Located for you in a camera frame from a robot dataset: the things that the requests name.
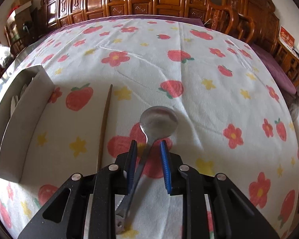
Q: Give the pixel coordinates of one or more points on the stainless steel fork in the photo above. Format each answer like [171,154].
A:
[24,88]

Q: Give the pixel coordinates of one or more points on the red greeting card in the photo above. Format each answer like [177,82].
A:
[286,37]

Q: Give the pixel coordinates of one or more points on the stainless steel spoon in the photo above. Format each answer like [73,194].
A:
[156,123]

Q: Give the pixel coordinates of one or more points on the grey metal utensil tray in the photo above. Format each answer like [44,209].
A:
[16,131]

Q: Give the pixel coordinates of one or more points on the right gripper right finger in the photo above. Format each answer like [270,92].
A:
[211,202]

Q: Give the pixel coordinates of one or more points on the carved wooden long sofa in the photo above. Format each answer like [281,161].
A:
[55,14]

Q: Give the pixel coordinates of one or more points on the purple armchair cushion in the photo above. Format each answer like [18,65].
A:
[279,76]

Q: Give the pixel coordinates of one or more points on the dark wooden cabinet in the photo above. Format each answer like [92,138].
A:
[20,32]

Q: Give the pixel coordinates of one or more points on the white red box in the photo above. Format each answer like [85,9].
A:
[19,9]

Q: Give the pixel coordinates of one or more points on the strawberry flower print tablecloth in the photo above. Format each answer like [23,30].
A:
[232,115]

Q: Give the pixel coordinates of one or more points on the small fluffy dog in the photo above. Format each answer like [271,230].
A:
[293,107]

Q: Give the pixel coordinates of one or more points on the carved wooden armchair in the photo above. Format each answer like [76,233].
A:
[266,33]

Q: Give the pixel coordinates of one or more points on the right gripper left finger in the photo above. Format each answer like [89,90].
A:
[64,214]

